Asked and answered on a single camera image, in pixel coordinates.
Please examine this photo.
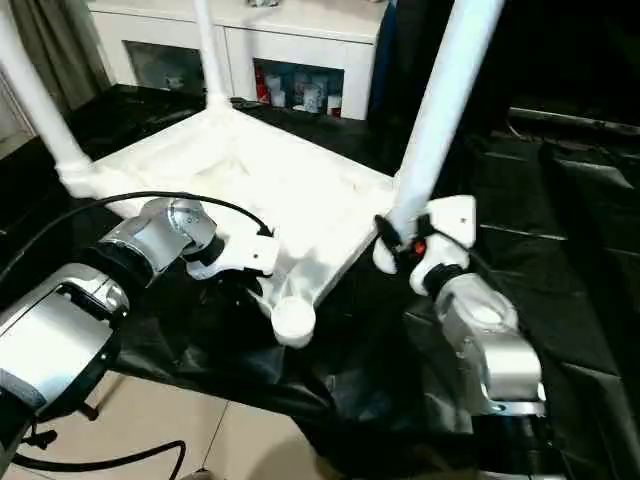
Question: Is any black metal rail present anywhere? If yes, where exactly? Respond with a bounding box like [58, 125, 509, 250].
[505, 105, 640, 137]

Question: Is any white table top frame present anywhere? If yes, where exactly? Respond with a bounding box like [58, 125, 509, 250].
[55, 105, 397, 349]

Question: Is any grey curtain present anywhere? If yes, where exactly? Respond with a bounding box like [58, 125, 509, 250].
[10, 0, 113, 113]

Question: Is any black work mat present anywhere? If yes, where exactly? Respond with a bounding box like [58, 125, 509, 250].
[0, 85, 640, 471]

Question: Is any white glass-door cabinet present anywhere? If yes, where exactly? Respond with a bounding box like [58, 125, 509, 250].
[88, 0, 387, 121]

